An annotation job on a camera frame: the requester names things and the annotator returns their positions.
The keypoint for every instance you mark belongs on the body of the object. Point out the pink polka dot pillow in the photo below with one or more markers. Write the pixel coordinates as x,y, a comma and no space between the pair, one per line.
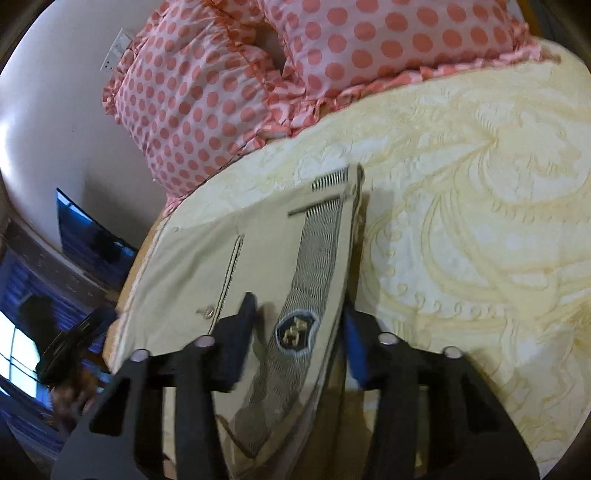
196,93
337,51

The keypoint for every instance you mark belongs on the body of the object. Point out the cream patterned bedspread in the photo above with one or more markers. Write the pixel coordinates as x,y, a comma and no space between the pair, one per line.
455,211

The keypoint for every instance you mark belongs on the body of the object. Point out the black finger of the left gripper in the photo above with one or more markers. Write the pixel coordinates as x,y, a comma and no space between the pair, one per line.
60,351

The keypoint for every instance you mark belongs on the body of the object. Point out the pink polka dot pillow left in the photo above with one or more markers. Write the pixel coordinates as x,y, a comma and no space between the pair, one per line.
196,93

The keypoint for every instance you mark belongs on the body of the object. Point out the pink polka dot pillow right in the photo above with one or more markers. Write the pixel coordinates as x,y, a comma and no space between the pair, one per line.
337,51

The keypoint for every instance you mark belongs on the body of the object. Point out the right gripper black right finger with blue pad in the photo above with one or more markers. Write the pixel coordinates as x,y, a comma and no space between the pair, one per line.
470,434

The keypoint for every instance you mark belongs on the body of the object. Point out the khaki pant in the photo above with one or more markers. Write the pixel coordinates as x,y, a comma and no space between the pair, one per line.
258,313

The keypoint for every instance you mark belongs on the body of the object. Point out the white wall switch plate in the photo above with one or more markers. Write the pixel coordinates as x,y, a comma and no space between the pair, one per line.
116,50

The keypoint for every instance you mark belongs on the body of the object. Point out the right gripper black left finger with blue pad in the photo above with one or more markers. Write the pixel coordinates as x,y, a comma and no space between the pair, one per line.
120,435

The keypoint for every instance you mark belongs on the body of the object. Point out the dark television screen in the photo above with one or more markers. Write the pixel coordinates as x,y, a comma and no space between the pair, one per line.
104,256

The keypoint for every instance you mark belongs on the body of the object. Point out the person left hand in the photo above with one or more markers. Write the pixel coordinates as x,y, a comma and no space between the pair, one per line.
72,398

